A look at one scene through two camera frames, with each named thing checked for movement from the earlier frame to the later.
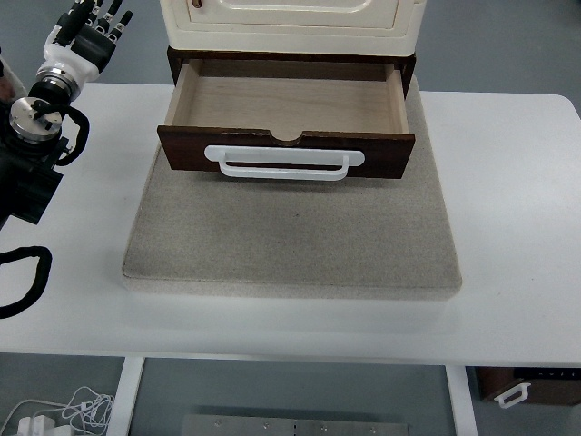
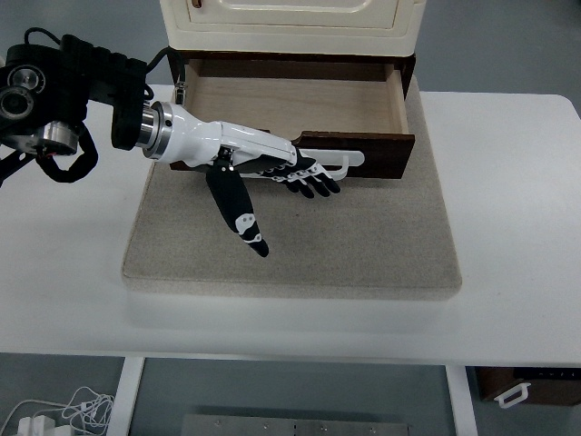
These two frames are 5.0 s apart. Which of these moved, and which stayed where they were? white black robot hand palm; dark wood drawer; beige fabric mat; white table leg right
Moved: white black robot hand palm
Stayed: beige fabric mat; dark wood drawer; white table leg right
